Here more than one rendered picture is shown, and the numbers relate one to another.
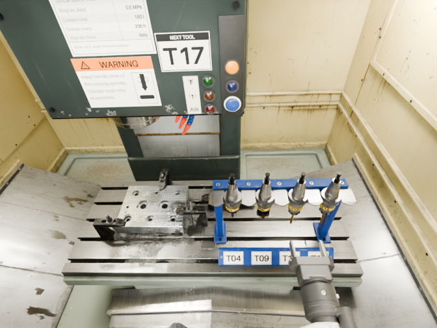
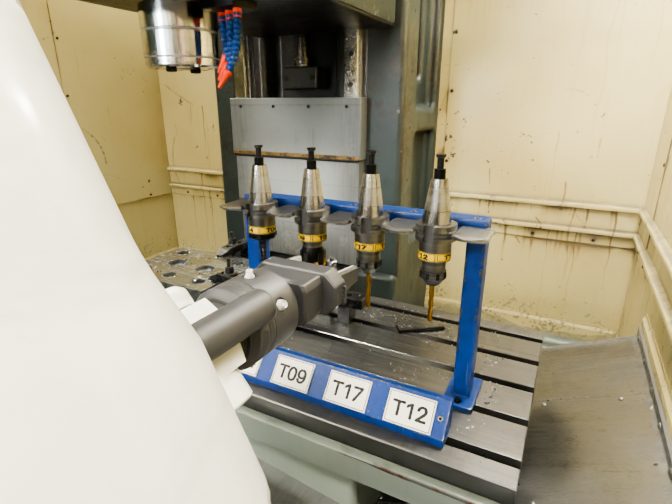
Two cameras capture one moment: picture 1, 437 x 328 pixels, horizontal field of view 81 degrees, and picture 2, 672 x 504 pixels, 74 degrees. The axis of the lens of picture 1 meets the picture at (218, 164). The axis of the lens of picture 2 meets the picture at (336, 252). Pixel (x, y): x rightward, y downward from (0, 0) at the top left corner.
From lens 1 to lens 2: 72 cm
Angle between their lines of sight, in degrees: 32
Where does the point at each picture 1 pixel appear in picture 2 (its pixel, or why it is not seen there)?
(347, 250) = (503, 438)
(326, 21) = (594, 70)
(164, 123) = (280, 184)
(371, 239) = (610, 474)
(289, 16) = (522, 60)
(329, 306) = (234, 287)
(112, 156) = not seen: hidden behind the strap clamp
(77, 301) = not seen: hidden behind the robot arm
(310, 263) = (287, 265)
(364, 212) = (619, 421)
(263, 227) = (345, 352)
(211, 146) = (343, 242)
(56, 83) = not seen: outside the picture
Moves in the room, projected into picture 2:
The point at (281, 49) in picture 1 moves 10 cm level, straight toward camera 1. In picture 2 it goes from (509, 115) to (498, 116)
